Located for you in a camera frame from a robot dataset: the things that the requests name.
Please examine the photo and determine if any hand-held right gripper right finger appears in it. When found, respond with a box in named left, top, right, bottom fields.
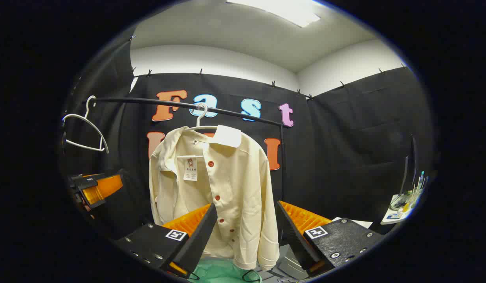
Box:
left=275, top=200, right=385, bottom=277

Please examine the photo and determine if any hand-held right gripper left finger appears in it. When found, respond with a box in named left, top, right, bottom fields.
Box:
left=111, top=202, right=218, bottom=279

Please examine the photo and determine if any green laundry hamper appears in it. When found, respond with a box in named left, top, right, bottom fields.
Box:
left=190, top=257, right=263, bottom=283

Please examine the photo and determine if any cream button shirt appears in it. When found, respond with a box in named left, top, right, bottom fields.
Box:
left=149, top=125, right=281, bottom=271

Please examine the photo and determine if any white hanger holding shirt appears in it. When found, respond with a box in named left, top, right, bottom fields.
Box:
left=176, top=103, right=220, bottom=159

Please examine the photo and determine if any empty white hanger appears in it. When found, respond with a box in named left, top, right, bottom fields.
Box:
left=62, top=96, right=110, bottom=154

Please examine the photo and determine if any black clothes rack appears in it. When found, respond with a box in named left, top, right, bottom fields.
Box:
left=83, top=97, right=286, bottom=203

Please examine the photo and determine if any black backdrop cloth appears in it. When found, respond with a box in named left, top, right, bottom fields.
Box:
left=60, top=24, right=434, bottom=240

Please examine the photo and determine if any row of black clips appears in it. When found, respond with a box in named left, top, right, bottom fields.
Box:
left=129, top=35, right=406, bottom=99

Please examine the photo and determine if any ceiling light panel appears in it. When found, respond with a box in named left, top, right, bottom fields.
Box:
left=226, top=0, right=321, bottom=28

